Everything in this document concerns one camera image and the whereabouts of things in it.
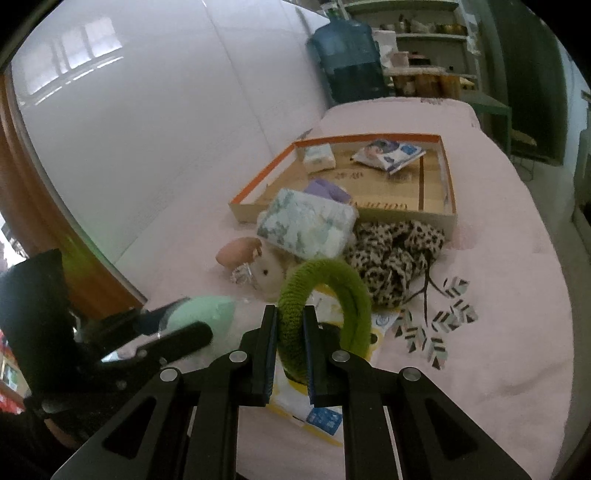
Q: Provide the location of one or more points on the purple and white plush toy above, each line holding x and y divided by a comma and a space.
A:
323, 188

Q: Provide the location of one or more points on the blue water jug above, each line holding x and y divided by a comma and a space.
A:
346, 50

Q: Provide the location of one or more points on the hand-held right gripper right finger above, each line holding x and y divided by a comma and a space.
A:
310, 355

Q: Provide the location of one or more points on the green shelf rack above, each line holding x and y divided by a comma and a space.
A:
429, 37

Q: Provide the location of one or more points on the brown toy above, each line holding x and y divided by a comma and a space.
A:
235, 251

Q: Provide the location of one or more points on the amber jar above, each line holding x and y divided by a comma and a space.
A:
404, 85
450, 86
425, 86

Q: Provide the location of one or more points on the blue cartoon face packet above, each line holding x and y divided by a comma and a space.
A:
388, 154

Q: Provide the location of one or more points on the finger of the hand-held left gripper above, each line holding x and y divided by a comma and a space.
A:
184, 337
147, 317

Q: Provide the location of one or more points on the white plastic container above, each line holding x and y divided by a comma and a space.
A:
400, 60

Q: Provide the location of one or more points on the green table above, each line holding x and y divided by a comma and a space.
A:
485, 104

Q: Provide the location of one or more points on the mint green plush toy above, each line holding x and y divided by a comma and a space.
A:
207, 311

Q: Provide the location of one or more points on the dark refrigerator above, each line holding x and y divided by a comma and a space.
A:
526, 69

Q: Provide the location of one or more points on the leopard print cloth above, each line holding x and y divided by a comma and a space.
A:
392, 263

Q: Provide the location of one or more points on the floral soft pack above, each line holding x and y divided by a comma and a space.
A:
304, 221

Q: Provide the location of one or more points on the yellow cartoon face packet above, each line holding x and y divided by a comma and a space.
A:
323, 415

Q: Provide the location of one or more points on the shallow cardboard box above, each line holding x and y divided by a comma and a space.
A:
383, 194

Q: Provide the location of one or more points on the person's left forearm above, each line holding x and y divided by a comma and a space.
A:
32, 447

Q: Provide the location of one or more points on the green fuzzy headband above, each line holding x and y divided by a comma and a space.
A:
355, 295

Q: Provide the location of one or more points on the white plush bunny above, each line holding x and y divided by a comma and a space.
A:
270, 272

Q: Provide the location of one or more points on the white and green tissue pack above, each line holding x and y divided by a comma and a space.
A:
318, 157

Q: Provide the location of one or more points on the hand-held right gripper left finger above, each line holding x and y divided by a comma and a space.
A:
270, 355

